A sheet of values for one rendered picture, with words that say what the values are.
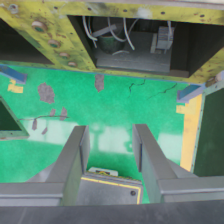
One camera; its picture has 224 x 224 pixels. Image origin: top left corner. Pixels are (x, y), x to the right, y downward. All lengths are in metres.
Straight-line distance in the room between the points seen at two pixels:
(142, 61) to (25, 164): 1.56
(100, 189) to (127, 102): 0.82
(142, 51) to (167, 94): 0.82
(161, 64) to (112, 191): 0.97
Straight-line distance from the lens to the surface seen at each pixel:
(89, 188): 1.40
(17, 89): 2.07
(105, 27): 0.82
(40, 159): 1.88
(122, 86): 1.67
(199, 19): 0.54
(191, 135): 1.71
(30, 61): 1.14
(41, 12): 0.62
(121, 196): 1.38
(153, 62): 0.93
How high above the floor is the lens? 1.61
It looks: 81 degrees down
